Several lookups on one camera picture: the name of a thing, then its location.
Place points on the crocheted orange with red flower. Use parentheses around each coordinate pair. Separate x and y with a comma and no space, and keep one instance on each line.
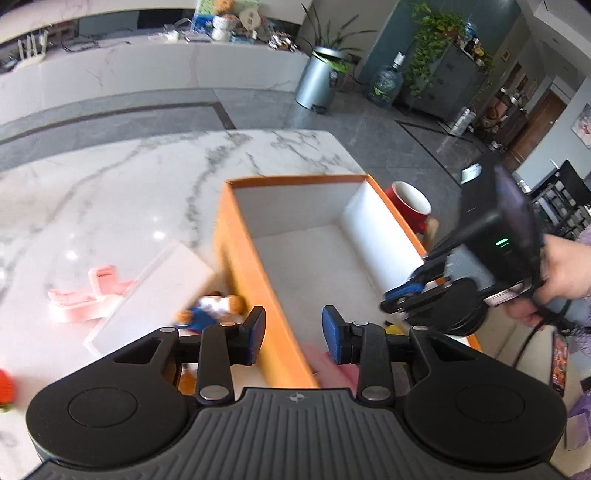
(5,390)

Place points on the brown teddy bear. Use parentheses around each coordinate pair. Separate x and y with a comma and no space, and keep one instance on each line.
(224,5)

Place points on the white router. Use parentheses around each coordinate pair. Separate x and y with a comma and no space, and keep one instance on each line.
(32,48)

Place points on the wall painting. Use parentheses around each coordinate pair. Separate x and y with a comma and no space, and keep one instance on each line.
(582,127)

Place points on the blue water jug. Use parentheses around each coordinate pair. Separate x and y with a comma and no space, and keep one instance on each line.
(385,83)

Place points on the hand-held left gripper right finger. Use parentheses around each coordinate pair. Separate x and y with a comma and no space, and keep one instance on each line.
(333,334)

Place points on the pink soft object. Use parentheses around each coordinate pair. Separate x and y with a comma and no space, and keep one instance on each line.
(330,367)

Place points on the purple fluffy garment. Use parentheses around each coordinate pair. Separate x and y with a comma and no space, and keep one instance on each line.
(579,420)

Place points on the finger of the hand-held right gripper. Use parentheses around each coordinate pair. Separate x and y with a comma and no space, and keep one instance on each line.
(404,293)
(434,265)

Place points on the long leaf potted plant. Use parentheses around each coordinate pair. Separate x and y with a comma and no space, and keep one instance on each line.
(330,32)

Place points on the white patterned pot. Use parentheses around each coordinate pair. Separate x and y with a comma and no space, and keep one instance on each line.
(224,28)

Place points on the silver trash can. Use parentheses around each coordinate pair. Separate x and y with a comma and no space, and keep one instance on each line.
(318,81)

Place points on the plush dog in blue outfit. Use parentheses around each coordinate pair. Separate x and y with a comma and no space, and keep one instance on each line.
(207,314)

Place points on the round wooden sign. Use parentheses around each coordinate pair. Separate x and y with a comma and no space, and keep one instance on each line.
(250,21)

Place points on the white box lid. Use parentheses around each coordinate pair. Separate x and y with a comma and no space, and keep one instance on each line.
(152,295)

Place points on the green trailing plant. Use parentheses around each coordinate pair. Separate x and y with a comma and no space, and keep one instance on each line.
(434,41)

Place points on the brown wooden door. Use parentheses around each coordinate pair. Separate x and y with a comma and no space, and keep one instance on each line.
(535,129)

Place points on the pink plastic holder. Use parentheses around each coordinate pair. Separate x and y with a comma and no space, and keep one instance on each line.
(92,295)

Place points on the person's right hand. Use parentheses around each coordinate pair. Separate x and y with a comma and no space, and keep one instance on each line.
(565,267)

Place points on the white marble console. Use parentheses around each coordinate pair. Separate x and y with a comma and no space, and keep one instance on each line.
(138,74)

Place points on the grey metal cabinet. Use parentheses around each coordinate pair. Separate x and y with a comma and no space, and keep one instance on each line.
(450,83)

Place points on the red mug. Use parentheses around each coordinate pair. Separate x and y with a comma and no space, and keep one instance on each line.
(408,203)

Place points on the colourful printed packet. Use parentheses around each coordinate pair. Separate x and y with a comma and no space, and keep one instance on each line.
(558,364)

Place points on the orange cardboard box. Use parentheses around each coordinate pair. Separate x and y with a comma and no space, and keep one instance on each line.
(258,286)

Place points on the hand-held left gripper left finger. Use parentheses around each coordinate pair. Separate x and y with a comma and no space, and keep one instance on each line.
(254,334)

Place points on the yellow small object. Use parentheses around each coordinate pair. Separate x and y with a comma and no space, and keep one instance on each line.
(393,329)

